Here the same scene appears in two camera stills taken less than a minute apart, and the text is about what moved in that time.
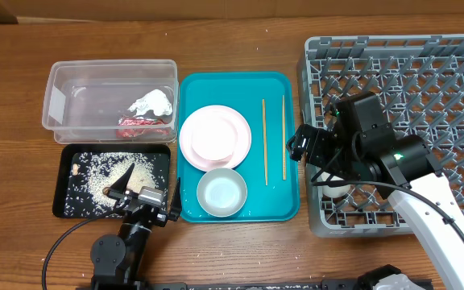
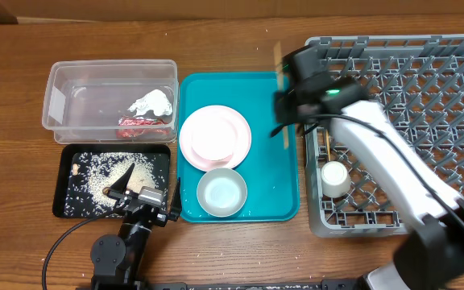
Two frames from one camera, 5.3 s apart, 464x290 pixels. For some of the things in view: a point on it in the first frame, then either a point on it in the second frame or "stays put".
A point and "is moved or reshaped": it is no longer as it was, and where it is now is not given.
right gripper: [312, 147] -> [287, 105]
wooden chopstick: [264, 140] is moved or reshaped
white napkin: [154, 100] stays put
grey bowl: [221, 192] stays put
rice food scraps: [92, 171] stays put
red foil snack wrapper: [140, 127] stays put
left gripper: [117, 191] stays put
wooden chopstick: [283, 138] -> [279, 81]
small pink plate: [214, 137] stays put
